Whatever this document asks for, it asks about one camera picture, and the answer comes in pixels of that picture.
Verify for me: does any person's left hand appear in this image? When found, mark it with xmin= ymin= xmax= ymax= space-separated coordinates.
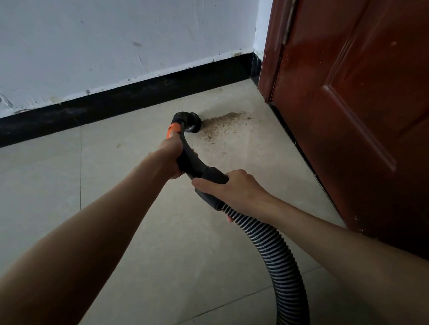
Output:
xmin=150 ymin=132 xmax=190 ymax=183

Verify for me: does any person's right hand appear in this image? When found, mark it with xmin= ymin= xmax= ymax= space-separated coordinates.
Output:
xmin=188 ymin=165 xmax=280 ymax=227

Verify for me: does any brown sawdust dirt patch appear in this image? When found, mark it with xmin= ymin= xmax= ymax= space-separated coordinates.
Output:
xmin=198 ymin=108 xmax=255 ymax=146

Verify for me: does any black vacuum hose with handle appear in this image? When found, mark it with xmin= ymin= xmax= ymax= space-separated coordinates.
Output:
xmin=153 ymin=110 xmax=327 ymax=325

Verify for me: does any person's right forearm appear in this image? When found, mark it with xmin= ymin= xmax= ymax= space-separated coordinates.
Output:
xmin=255 ymin=196 xmax=429 ymax=325

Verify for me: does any person's left forearm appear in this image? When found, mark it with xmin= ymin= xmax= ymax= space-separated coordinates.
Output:
xmin=0 ymin=147 xmax=173 ymax=325

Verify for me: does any tiled floor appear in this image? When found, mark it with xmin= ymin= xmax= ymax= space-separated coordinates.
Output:
xmin=0 ymin=58 xmax=429 ymax=325

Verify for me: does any dark red wooden panel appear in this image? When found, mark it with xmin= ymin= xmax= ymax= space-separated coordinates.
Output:
xmin=245 ymin=0 xmax=429 ymax=266

